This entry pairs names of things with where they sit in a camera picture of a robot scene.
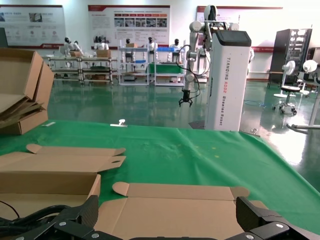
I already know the black background robot gripper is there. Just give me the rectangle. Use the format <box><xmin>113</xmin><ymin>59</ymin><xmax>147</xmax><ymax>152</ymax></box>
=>
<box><xmin>177</xmin><ymin>89</ymin><xmax>194</xmax><ymax>108</ymax></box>

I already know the pale wall poster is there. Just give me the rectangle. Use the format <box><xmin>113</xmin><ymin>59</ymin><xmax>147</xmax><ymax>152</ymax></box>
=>
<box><xmin>196</xmin><ymin>5</ymin><xmax>284</xmax><ymax>31</ymax></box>

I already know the closed brown cardboard box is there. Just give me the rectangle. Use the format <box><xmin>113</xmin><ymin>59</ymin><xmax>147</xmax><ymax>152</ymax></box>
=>
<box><xmin>0</xmin><ymin>109</ymin><xmax>49</xmax><ymax>136</ymax></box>

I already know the metal pipe workbench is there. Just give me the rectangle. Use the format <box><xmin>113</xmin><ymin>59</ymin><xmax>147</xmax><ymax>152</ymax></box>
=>
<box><xmin>47</xmin><ymin>55</ymin><xmax>119</xmax><ymax>85</ymax></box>

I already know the black server rack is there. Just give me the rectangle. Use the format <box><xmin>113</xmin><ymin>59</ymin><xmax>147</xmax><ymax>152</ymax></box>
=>
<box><xmin>268</xmin><ymin>28</ymin><xmax>314</xmax><ymax>89</ymax></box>

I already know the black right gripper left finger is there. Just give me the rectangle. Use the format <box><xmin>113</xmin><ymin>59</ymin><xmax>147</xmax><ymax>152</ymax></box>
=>
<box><xmin>14</xmin><ymin>194</ymin><xmax>121</xmax><ymax>240</ymax></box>

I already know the dark green board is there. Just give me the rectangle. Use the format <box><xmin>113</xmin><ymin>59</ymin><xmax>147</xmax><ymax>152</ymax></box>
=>
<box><xmin>0</xmin><ymin>27</ymin><xmax>9</xmax><ymax>48</ymax></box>

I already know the black wheeled stool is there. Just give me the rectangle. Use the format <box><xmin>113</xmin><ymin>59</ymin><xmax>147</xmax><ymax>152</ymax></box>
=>
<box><xmin>272</xmin><ymin>85</ymin><xmax>302</xmax><ymax>115</ymax></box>

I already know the white desk frame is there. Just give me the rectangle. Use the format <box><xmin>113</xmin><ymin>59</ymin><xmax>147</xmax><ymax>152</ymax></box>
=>
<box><xmin>285</xmin><ymin>96</ymin><xmax>320</xmax><ymax>135</ymax></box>

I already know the blue floor cable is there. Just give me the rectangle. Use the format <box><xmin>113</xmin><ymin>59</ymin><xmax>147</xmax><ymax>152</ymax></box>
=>
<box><xmin>245</xmin><ymin>99</ymin><xmax>276</xmax><ymax>109</ymax></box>

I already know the green table cloth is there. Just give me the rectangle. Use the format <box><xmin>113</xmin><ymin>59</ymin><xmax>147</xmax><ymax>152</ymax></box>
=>
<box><xmin>0</xmin><ymin>119</ymin><xmax>320</xmax><ymax>240</ymax></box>

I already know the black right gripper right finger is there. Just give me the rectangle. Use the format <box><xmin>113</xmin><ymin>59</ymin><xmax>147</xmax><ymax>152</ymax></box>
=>
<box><xmin>224</xmin><ymin>196</ymin><xmax>320</xmax><ymax>240</ymax></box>

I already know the white wall info poster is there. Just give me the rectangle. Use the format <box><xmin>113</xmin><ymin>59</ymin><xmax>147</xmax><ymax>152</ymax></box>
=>
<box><xmin>0</xmin><ymin>4</ymin><xmax>66</xmax><ymax>48</ymax></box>

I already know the flattened cardboard sheet stack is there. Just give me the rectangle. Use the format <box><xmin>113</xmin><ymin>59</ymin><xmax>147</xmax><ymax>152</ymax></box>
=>
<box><xmin>0</xmin><ymin>96</ymin><xmax>48</xmax><ymax>128</ymax></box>

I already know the red header wall poster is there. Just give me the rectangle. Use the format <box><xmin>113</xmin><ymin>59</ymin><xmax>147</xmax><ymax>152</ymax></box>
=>
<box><xmin>87</xmin><ymin>4</ymin><xmax>171</xmax><ymax>50</ymax></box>

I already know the large open cardboard box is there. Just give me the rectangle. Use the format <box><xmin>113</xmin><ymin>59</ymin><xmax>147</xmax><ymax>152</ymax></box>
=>
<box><xmin>0</xmin><ymin>47</ymin><xmax>55</xmax><ymax>107</ymax></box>

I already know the open brown cardboard box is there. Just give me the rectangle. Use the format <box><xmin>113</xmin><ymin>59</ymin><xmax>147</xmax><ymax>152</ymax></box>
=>
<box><xmin>98</xmin><ymin>181</ymin><xmax>270</xmax><ymax>240</ymax></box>
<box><xmin>0</xmin><ymin>143</ymin><xmax>127</xmax><ymax>221</ymax></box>

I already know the white shelf rack green panel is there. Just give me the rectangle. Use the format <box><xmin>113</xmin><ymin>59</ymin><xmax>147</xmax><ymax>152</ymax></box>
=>
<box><xmin>147</xmin><ymin>47</ymin><xmax>189</xmax><ymax>87</ymax></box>

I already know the white wheeled robot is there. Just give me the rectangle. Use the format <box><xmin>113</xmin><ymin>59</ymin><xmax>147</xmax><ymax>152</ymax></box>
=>
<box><xmin>188</xmin><ymin>4</ymin><xmax>256</xmax><ymax>132</ymax></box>

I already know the white standing fan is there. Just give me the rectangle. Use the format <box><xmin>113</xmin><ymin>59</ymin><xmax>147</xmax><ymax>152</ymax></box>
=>
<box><xmin>272</xmin><ymin>60</ymin><xmax>297</xmax><ymax>99</ymax></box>
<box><xmin>297</xmin><ymin>59</ymin><xmax>319</xmax><ymax>95</ymax></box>

